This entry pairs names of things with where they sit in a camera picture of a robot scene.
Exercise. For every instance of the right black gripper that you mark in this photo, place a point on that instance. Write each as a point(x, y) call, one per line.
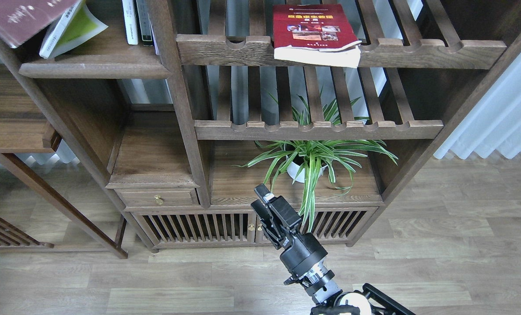
point(302, 254)

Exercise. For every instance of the yellow green cover book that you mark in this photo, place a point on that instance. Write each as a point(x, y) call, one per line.
point(74, 27)

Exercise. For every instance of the dark maroon book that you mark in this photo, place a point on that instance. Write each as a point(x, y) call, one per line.
point(20, 20)

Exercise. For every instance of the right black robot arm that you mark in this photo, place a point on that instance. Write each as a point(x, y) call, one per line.
point(329, 299)

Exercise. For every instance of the white plant pot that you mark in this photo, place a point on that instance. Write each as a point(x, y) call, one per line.
point(298, 169)

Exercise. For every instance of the green spider plant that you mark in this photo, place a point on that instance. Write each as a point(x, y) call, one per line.
point(321, 153)

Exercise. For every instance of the brass drawer knob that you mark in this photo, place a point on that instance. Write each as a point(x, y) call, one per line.
point(158, 199)

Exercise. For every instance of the dark wooden bookshelf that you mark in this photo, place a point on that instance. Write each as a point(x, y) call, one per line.
point(177, 124)

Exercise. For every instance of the red cover book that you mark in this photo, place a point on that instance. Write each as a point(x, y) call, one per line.
point(315, 34)

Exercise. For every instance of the dark upright book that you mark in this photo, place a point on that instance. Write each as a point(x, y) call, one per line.
point(145, 25)

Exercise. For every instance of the white upright book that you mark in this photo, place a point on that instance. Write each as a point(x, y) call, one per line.
point(129, 13)

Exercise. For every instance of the white curtain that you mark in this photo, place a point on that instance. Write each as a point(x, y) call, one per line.
point(493, 126)

